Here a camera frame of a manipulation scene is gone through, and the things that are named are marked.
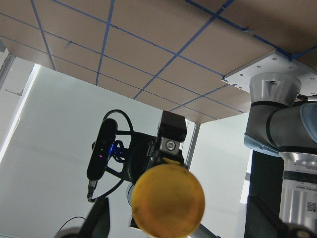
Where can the yellow push button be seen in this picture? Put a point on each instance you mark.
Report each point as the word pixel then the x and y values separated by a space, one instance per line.
pixel 168 201

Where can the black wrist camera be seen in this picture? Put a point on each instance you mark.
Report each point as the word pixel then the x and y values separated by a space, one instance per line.
pixel 101 150

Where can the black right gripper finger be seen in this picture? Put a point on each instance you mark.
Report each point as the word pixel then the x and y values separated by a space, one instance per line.
pixel 262 222

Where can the aluminium frame post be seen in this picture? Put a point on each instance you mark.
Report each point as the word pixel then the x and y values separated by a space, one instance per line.
pixel 192 145

